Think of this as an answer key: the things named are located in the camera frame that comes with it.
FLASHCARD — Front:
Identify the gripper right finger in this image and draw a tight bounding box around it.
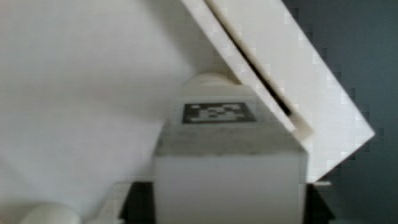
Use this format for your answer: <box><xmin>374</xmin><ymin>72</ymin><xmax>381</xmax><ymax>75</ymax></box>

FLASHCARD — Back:
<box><xmin>305</xmin><ymin>184</ymin><xmax>337</xmax><ymax>224</ymax></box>

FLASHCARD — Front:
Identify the white square tabletop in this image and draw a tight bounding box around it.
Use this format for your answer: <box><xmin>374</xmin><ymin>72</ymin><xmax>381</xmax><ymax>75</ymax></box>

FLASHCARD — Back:
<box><xmin>0</xmin><ymin>0</ymin><xmax>226</xmax><ymax>224</ymax></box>

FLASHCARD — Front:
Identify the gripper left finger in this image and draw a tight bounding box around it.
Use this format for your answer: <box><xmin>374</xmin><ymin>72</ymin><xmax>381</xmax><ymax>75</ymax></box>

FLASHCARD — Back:
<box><xmin>95</xmin><ymin>181</ymin><xmax>157</xmax><ymax>224</ymax></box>

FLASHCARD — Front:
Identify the white U-shaped obstacle fence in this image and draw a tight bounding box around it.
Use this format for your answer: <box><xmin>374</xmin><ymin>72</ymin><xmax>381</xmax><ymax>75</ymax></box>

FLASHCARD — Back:
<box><xmin>203</xmin><ymin>0</ymin><xmax>377</xmax><ymax>184</ymax></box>

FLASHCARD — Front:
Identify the white leg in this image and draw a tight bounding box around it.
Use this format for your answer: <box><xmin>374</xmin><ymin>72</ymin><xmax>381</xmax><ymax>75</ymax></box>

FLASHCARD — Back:
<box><xmin>155</xmin><ymin>73</ymin><xmax>308</xmax><ymax>224</ymax></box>

